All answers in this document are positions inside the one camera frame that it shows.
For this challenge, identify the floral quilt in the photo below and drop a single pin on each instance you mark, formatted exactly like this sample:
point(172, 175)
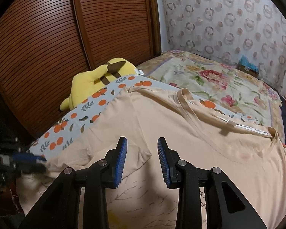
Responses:
point(216, 81)

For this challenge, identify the circle patterned lace curtain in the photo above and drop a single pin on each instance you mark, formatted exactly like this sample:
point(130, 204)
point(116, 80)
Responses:
point(227, 30)

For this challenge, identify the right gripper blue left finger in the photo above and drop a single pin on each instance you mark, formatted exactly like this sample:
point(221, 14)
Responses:
point(102, 175)

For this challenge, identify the orange fruit print bedsheet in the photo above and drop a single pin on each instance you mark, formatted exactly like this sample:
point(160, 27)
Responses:
point(68, 128)

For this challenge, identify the peach printed t-shirt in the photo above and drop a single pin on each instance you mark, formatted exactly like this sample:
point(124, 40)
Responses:
point(252, 156)

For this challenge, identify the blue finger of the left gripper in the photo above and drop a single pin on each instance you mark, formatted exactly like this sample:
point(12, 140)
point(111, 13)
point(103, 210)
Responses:
point(27, 159)

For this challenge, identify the brown louvered wardrobe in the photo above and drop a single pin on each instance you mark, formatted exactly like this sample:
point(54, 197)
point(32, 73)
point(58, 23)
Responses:
point(44, 43)

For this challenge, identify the yellow Pikachu plush toy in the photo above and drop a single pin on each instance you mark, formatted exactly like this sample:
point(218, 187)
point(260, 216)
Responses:
point(87, 83)

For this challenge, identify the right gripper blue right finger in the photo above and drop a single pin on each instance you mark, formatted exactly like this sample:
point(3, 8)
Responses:
point(182, 175)

